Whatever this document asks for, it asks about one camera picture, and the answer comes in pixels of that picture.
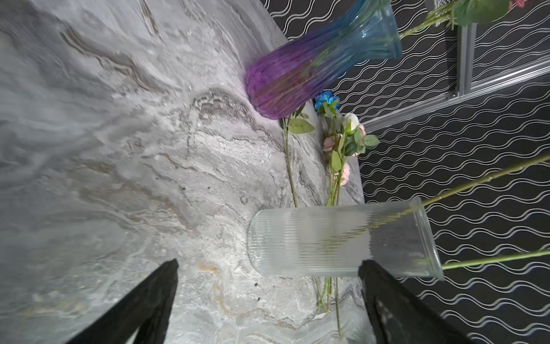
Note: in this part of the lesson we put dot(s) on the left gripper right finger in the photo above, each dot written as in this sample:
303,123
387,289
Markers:
397,315

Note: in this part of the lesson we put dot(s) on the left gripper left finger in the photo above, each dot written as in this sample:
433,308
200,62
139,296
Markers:
143,314

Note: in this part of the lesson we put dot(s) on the clear glass jar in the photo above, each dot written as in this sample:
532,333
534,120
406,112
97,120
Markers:
290,242

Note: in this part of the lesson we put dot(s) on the pink rose spray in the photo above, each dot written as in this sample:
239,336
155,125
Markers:
486,261
346,137

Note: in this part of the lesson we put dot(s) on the purple blue glass vase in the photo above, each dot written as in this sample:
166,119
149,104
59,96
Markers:
282,81

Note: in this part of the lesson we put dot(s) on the yellow rose stem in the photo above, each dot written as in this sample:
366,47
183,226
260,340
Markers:
461,13

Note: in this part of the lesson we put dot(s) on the blue flower stem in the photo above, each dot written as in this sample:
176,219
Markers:
326,97

